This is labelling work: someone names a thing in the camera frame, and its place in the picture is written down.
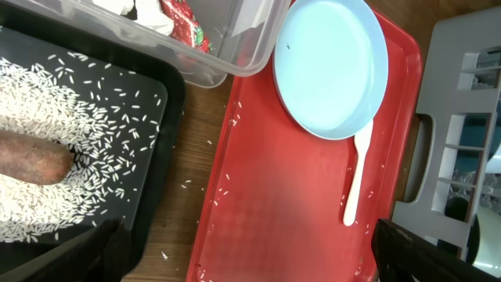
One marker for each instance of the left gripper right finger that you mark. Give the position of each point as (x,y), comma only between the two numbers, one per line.
(402,256)

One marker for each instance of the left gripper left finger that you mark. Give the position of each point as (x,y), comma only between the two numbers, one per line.
(101,254)

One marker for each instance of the white plastic spoon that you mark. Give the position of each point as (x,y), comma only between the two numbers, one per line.
(362,141)

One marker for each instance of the brown carrot stick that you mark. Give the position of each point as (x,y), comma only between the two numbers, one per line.
(33,160)

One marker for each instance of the red snack wrapper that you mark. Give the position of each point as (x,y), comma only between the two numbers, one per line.
(187,29)

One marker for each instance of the grey dishwasher rack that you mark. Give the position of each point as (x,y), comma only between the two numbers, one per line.
(452,199)

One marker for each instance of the red serving tray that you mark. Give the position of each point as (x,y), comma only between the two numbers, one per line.
(274,202)

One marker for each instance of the spilled white rice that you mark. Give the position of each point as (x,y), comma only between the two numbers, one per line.
(78,137)

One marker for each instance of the black plastic tray bin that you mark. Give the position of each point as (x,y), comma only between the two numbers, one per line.
(29,37)

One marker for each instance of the light blue plate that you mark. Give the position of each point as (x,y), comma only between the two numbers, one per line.
(331,66)

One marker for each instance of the clear plastic bin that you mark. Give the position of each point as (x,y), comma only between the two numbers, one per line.
(242,32)

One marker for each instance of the white crumpled tissue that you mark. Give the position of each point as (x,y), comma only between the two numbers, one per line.
(149,13)

